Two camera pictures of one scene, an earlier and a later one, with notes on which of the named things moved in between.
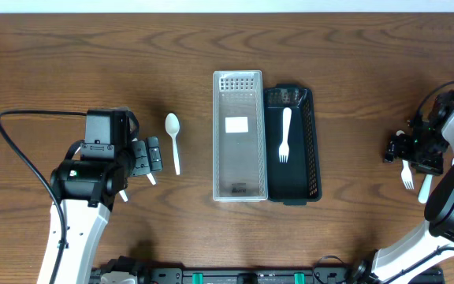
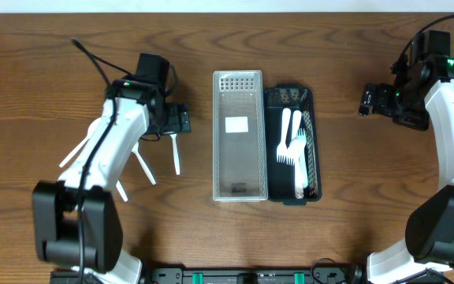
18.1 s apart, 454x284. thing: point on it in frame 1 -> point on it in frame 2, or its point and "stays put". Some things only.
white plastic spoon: x=425 y=191 -> x=296 y=149
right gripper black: x=398 y=149 -> x=385 y=91
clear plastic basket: x=240 y=136 stays put
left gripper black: x=148 y=156 -> x=180 y=118
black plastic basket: x=292 y=161 stays put
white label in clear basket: x=236 y=124 stays put
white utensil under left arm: x=124 y=195 stays put
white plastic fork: x=284 y=150 stays put
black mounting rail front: x=136 y=272 stays put
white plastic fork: x=406 y=175 -> x=294 y=134
